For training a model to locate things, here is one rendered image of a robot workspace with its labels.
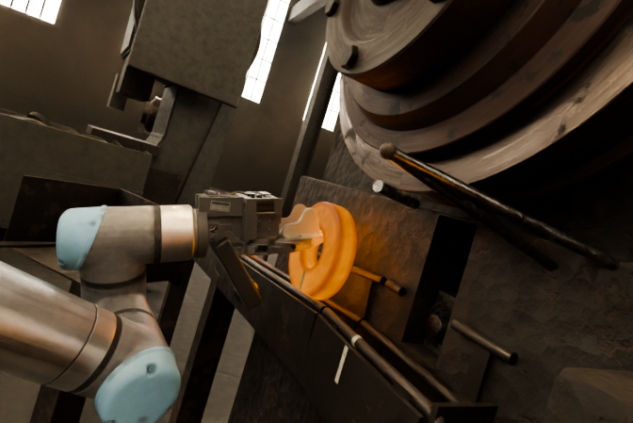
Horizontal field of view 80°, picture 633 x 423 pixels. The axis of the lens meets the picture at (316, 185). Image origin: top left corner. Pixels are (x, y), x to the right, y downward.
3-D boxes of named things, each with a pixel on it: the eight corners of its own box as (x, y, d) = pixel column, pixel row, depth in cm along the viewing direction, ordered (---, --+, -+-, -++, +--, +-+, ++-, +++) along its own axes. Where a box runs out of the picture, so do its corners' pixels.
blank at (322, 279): (318, 203, 69) (302, 198, 68) (368, 209, 56) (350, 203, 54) (295, 287, 67) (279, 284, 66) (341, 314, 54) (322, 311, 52)
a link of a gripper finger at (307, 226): (341, 208, 58) (285, 209, 54) (339, 246, 58) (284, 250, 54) (332, 204, 61) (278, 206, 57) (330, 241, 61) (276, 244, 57)
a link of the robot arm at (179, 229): (161, 270, 47) (157, 252, 54) (200, 267, 49) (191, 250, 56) (162, 210, 46) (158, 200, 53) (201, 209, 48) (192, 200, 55)
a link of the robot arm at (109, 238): (66, 260, 50) (64, 198, 48) (157, 253, 54) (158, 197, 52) (56, 289, 43) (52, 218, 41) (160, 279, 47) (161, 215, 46)
